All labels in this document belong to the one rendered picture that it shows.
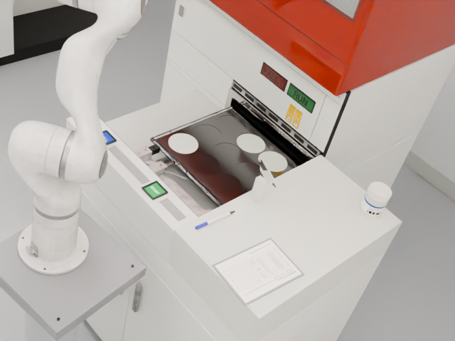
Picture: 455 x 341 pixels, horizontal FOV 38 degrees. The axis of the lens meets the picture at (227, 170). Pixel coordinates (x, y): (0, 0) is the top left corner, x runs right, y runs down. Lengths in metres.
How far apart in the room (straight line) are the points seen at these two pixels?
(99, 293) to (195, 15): 1.14
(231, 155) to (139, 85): 1.81
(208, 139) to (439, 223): 1.78
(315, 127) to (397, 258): 1.36
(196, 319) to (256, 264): 0.27
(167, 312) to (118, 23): 0.95
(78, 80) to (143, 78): 2.47
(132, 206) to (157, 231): 0.12
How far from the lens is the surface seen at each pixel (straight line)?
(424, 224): 3.65
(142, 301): 2.20
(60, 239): 1.79
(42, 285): 1.83
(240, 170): 2.17
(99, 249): 1.91
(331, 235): 1.97
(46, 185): 1.68
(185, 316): 2.01
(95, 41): 1.53
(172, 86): 2.73
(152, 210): 1.90
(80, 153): 1.57
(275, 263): 1.84
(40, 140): 1.59
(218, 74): 2.48
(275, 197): 2.02
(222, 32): 2.41
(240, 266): 1.80
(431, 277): 3.42
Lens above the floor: 2.34
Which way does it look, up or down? 42 degrees down
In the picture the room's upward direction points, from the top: 15 degrees clockwise
